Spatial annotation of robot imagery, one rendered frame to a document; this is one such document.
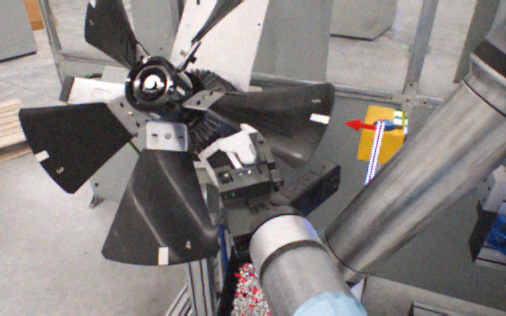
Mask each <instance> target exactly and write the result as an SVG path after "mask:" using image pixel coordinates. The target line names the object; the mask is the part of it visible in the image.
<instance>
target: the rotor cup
mask: <svg viewBox="0 0 506 316"><path fill-rule="evenodd" d="M149 78H153V80H154V82H155V84H154V86H153V88H151V89H147V88H146V82H147V79H149ZM178 88H180V89H182V90H184V92H185V93H184V95H183V94H181V93H180V92H178V90H177V89H178ZM203 90H207V89H206V88H205V86H204V83H203V82H202V81H201V80H200V79H199V78H197V76H195V75H193V74H191V73H190V72H187V71H181V70H179V69H178V67H177V66H176V65H174V64H172V62H171V61H170V60H168V59H167V58H163V57H160V56H148V57H146V58H143V59H141V60H139V61H138V62H137V63H136V64H135V65H134V66H132V68H131V69H130V71H129V73H128V75H127V77H126V79H125V83H124V93H125V97H126V99H127V101H128V103H129V104H130V105H131V106H132V107H133V108H134V110H137V111H139V112H140V113H142V114H144V115H146V116H149V117H151V118H152V119H153V120H155V121H162V122H177V123H183V124H186V127H187V131H189V130H190V129H191V128H194V127H196V125H197V124H198V123H199V122H200V121H201V120H202V119H203V115H204V114H205V112H201V111H196V110H190V109H185V108H181V106H182V104H183V103H184V102H186V101H187V100H189V99H190V98H191V97H192V96H193V95H196V94H197V93H198V92H200V91H203ZM150 113H154V114H156V115H159V116H161V117H160V118H158V117H156V116H152V115H151V114H150Z"/></svg>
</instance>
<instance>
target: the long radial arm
mask: <svg viewBox="0 0 506 316"><path fill-rule="evenodd" d="M122 94H124V85H121V84H115V83H110V82H105V81H99V80H88V79H83V78H77V77H75V79H74V82H73V88H72V90H71V94H70V96H69V99H68V101H67V102H68V103H70V104H72V105H73V104H83V103H94V102H105V104H107V103H109V102H110V101H111V100H113V99H115V98H118V97H119V96H121V95H122Z"/></svg>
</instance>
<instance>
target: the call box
mask: <svg viewBox="0 0 506 316"><path fill-rule="evenodd" d="M394 117H395V109H390V108H384V107H377V106H371V105H370V106H368V109H367V112H366V118H365V122H364V123H367V124H373V125H376V123H377V121H378V120H379V119H386V120H390V121H391V122H392V123H393V128H392V129H383V133H382V137H381V141H380V145H379V153H378V156H377V161H376V162H378V163H382V164H385V162H386V161H388V160H389V159H390V158H391V156H392V155H394V154H395V153H396V152H397V150H398V149H399V148H400V147H401V146H402V143H403V141H404V137H405V119H406V111H402V123H401V124H399V125H402V130H401V129H395V125H396V124H398V123H394ZM376 132H377V130H372V129H362V131H361V141H360V146H359V150H358V155H357V158H358V159H360V160H364V161H371V157H372V153H373V144H374V141H375V136H376Z"/></svg>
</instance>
